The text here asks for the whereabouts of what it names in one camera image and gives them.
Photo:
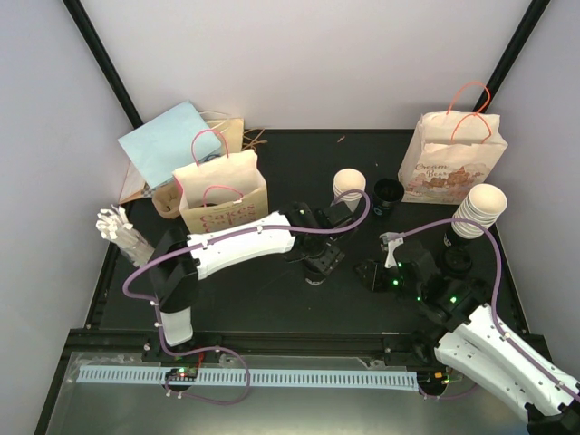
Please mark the small stack paper cups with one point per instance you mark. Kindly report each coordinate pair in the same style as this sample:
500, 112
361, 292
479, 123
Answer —
344, 181

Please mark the light blue slotted cable duct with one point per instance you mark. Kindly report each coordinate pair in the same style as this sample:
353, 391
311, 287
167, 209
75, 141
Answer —
142, 375

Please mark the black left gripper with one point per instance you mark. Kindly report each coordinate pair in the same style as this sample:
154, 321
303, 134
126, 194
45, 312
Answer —
326, 264

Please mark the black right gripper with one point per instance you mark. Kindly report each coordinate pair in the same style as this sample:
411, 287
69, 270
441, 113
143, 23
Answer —
373, 279

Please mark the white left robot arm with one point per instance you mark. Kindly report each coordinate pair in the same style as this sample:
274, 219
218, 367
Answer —
297, 232

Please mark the light blue paper bag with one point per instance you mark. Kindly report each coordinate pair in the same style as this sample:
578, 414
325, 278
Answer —
174, 139

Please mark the stacked pulp cup carriers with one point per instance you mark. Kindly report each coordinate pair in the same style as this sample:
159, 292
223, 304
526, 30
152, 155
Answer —
166, 199

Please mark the cream paper bag pink sides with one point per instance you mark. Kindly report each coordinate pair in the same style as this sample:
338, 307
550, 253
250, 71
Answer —
224, 192

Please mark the black lid stack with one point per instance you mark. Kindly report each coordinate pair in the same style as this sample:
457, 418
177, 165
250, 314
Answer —
386, 194

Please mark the patterned flat paper bag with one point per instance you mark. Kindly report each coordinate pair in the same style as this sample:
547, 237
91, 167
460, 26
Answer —
134, 186

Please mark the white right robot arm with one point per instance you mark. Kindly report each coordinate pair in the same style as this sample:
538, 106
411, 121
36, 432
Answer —
467, 337

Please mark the Cream Bear printed paper bag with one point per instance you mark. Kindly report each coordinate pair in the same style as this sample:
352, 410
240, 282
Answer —
451, 152

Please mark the black lid stacks right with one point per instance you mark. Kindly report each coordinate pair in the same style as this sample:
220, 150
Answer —
456, 260

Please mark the brown kraft paper bag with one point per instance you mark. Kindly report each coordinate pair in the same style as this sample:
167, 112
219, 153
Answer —
237, 136

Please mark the tall stack paper cups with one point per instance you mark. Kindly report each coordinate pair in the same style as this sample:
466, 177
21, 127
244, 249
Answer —
483, 204

